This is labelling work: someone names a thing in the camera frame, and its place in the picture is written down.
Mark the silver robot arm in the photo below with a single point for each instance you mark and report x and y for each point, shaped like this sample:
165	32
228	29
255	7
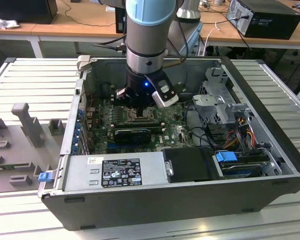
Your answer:
145	37

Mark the black RAM slot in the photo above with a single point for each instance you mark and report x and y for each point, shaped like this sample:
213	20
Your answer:
140	123
156	128

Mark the CPU socket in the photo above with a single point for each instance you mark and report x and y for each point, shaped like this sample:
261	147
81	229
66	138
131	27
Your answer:
153	118

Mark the low-profile graphics card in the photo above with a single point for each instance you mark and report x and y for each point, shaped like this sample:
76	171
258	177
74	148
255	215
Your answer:
132	136

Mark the green motherboard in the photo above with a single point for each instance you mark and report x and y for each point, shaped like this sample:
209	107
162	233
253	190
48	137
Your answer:
172	130

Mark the blue board connector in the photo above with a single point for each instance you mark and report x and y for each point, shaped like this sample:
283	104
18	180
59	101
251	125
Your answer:
112	145

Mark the blue card retainer clip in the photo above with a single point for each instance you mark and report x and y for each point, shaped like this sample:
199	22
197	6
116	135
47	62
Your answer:
77	130
80	113
75	146

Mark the grey metal drive cage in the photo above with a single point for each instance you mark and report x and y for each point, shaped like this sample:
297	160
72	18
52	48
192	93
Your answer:
207	101

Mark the small black tower device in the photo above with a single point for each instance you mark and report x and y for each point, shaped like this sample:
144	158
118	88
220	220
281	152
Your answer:
119	20

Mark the pale blue teach pendant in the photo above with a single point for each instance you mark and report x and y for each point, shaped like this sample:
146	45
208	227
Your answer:
194	40

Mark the black plastic shroud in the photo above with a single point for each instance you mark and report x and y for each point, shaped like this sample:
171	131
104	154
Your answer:
187	165

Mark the grey power supply unit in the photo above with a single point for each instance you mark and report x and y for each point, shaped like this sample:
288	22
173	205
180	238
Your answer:
77	175

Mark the blue disk carrier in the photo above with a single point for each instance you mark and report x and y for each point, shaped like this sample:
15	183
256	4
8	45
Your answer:
226	158

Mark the black open PC case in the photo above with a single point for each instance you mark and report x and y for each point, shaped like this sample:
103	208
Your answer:
165	207

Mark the white cup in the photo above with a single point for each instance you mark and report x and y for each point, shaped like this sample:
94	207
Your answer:
218	2

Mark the blue plastic latch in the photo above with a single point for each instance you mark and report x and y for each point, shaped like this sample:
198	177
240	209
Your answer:
45	177

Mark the grey parts rack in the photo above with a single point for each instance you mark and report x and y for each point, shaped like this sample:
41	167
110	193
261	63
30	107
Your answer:
20	150

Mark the hard disk drive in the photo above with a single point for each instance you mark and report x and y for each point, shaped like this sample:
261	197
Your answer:
242	171

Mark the large black box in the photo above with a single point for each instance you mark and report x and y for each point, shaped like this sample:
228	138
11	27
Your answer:
22	11

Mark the crumpled white paper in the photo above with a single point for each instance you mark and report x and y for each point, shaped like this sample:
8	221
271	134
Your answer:
5	23

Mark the black desktop computer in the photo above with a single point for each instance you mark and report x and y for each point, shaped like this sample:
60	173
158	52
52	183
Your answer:
272	25

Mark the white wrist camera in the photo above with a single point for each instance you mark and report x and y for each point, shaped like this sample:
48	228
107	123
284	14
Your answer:
166	97

